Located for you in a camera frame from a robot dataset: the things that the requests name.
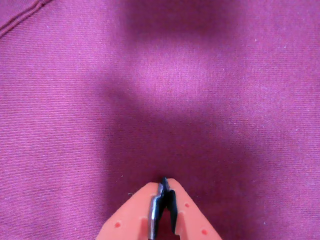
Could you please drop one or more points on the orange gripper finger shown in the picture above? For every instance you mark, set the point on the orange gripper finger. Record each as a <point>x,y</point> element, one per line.
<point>132,215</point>
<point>192,220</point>

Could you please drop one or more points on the dark red cloth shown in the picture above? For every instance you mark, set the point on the dark red cloth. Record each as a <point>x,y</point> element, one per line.
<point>75,100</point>

